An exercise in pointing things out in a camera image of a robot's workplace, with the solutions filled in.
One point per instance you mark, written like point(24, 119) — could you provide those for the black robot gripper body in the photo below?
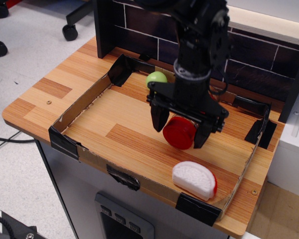
point(189, 93)

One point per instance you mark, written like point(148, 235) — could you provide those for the red-capped basil spice bottle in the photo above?
point(180, 130)

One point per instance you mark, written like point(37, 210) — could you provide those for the cardboard fence with black tape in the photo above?
point(109, 128)

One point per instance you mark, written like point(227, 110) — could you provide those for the white and red toy cheese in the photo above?
point(196, 179)

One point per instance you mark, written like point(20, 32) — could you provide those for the dark brick-pattern backsplash panel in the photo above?
point(259, 65)

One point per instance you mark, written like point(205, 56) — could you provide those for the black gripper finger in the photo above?
point(159, 117)
point(205, 128)

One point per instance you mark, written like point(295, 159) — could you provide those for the black office chair base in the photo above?
point(69, 30)

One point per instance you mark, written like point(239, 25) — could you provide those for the white side cabinet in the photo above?
point(284, 169)

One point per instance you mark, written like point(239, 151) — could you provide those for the grey cabinet control panel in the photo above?
point(117, 222)

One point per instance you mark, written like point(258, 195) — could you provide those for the green toy pear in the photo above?
point(156, 76)

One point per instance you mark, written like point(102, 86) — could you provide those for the black metal bracket with screw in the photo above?
point(11, 228)

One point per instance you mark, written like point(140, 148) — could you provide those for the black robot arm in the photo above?
point(201, 28)

